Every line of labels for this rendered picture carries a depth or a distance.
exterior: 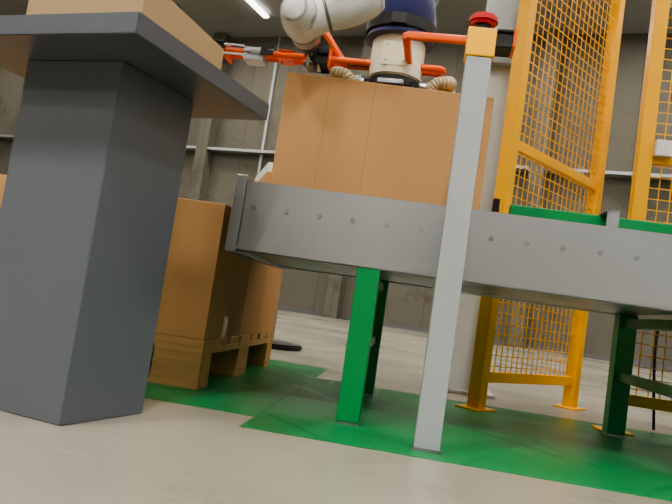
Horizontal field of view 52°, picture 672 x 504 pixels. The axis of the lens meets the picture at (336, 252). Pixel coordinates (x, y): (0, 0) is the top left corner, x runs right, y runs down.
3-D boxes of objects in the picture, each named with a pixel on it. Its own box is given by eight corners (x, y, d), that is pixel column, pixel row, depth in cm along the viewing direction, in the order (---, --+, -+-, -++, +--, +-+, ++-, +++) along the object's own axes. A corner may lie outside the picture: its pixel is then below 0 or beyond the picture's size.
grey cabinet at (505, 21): (523, 69, 307) (531, 5, 310) (525, 65, 302) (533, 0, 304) (478, 64, 310) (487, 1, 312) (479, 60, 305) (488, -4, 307)
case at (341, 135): (458, 248, 231) (473, 133, 234) (476, 235, 191) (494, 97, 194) (284, 223, 235) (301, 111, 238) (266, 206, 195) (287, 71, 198)
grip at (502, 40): (511, 58, 192) (513, 41, 192) (515, 46, 183) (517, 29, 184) (481, 56, 193) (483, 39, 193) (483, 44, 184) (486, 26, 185)
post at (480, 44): (439, 449, 160) (494, 39, 168) (441, 455, 153) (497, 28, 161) (411, 444, 161) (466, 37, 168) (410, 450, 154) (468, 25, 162)
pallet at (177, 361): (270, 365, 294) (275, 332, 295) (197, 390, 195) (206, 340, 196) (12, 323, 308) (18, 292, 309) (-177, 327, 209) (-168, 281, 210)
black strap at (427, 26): (435, 55, 228) (436, 44, 229) (435, 26, 206) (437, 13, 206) (368, 49, 232) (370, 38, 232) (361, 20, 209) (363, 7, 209)
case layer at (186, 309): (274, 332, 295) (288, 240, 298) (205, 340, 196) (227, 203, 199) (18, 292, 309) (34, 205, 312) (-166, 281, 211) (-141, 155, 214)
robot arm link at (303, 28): (290, 50, 196) (334, 39, 195) (279, 29, 181) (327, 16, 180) (282, 15, 197) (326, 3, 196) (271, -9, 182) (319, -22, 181)
